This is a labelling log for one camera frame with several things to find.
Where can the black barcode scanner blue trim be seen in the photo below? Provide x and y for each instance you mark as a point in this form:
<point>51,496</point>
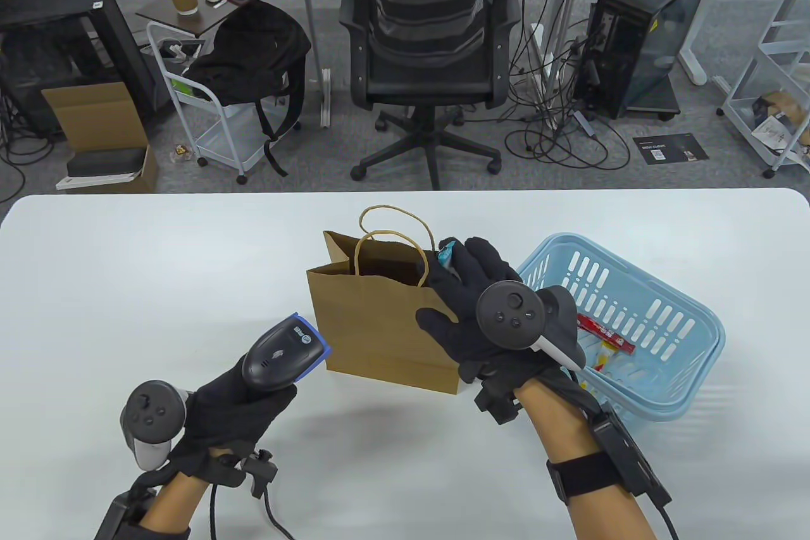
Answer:
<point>281,353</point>

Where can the person's right hand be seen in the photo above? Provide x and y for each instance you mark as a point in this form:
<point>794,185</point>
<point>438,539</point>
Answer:
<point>468,306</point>

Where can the black backpack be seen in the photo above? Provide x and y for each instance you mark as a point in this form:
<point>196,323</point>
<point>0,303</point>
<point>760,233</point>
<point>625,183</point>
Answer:
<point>253,52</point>

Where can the yellow coffee powder package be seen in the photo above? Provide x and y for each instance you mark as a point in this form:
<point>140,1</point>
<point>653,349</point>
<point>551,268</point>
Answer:
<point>604,355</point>

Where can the black glass cabinet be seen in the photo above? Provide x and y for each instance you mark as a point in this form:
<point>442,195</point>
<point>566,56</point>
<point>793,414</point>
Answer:
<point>50,8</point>

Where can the person's left forearm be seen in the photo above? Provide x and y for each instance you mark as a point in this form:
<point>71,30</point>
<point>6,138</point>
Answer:
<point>180,496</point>

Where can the white rolling cart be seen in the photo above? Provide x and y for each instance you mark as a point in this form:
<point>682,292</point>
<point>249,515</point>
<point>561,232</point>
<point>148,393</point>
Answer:
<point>224,141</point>
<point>737,100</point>

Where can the black wrist pack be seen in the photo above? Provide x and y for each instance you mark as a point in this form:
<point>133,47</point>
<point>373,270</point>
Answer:
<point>633,458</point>
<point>120,514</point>

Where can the person's left hand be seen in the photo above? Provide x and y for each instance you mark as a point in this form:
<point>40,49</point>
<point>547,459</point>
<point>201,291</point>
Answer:
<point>228,407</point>

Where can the black computer tower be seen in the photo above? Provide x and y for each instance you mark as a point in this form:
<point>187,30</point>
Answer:
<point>652,14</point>

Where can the grey VR controller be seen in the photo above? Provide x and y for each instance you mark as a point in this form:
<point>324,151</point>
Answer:
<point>152,413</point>
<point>509,315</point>

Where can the brown paper bag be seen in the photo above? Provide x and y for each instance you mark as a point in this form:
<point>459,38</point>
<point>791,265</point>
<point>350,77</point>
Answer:
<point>373,325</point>

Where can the small snack wrapper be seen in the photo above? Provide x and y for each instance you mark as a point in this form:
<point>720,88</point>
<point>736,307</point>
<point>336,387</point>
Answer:
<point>181,154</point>

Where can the grey power strip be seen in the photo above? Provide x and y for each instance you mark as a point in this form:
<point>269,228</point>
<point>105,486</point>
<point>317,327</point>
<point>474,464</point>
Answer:
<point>585,122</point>

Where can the light blue plastic basket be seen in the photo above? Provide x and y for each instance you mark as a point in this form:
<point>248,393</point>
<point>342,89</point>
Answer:
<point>690,325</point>

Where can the person's right forearm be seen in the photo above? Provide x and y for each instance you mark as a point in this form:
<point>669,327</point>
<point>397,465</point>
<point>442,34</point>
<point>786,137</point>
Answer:
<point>569,432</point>

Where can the brown paper package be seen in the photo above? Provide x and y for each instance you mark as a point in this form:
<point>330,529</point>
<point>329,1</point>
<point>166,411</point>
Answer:
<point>785,106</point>

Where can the open cardboard box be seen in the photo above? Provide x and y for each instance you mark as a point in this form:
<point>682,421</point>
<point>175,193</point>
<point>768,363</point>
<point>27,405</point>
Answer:
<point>95,116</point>

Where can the black mesh office chair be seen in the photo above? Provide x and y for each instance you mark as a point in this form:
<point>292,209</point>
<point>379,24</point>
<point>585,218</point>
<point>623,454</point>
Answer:
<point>430,68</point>

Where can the red coffee powder package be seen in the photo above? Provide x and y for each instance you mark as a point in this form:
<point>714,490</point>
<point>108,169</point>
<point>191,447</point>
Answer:
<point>621,344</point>
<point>591,323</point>

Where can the teal coffee powder package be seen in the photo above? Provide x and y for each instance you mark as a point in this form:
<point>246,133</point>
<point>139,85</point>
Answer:
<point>446,255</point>

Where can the white desk leg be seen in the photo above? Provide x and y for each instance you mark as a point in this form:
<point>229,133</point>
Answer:
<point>693,52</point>
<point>563,8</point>
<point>310,8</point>

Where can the black leaflet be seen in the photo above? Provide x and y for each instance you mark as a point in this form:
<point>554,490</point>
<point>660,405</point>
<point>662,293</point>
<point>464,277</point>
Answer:
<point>671,149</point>

